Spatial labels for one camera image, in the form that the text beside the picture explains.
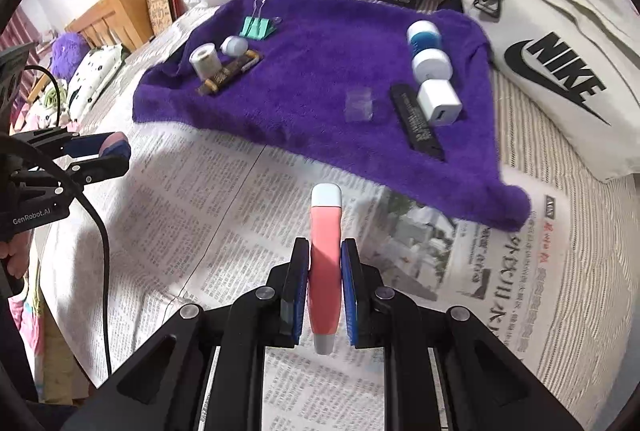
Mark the white bag black logo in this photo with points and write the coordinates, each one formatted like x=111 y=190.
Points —
x=550 y=11

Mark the white tape roll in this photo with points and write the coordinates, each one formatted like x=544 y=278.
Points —
x=205 y=58

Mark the newspaper sheets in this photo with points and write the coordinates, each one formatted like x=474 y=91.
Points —
x=200 y=211

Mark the purple towel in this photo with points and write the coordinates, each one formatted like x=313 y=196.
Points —
x=310 y=71

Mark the purple plush toy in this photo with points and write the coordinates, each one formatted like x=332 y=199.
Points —
x=67 y=53

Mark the small transparent box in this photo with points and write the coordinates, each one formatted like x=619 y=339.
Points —
x=359 y=105

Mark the floral pink quilt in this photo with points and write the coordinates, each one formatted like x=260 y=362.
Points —
x=45 y=103

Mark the person's left hand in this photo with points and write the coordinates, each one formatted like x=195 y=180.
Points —
x=15 y=256

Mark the pink tube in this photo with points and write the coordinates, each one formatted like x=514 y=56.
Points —
x=322 y=261

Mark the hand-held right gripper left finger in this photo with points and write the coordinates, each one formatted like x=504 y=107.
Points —
x=295 y=301

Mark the wooden headboard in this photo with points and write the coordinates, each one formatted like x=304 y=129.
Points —
x=125 y=6

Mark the striped bed sheet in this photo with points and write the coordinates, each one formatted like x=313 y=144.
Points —
x=575 y=236

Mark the white dotted pillow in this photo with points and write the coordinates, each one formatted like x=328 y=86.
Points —
x=92 y=71

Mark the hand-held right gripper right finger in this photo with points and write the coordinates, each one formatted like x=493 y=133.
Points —
x=350 y=306

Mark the green binder clip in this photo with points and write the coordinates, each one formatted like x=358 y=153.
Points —
x=257 y=28

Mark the blue and white bottle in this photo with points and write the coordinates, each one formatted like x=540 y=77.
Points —
x=430 y=61

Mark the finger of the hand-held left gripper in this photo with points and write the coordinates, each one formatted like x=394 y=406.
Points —
x=100 y=168
x=85 y=145

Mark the pink and blue eraser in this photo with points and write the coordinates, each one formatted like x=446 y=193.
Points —
x=112 y=143

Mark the brown patterned box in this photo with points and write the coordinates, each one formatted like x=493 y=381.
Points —
x=160 y=11

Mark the small white round cap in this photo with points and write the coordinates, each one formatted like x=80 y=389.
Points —
x=234 y=46

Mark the white charger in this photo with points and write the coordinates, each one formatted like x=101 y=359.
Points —
x=437 y=103

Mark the black rectangular case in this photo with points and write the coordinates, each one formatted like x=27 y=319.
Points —
x=415 y=121

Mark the dark brown bottle gold label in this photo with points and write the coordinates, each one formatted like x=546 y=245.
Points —
x=227 y=73

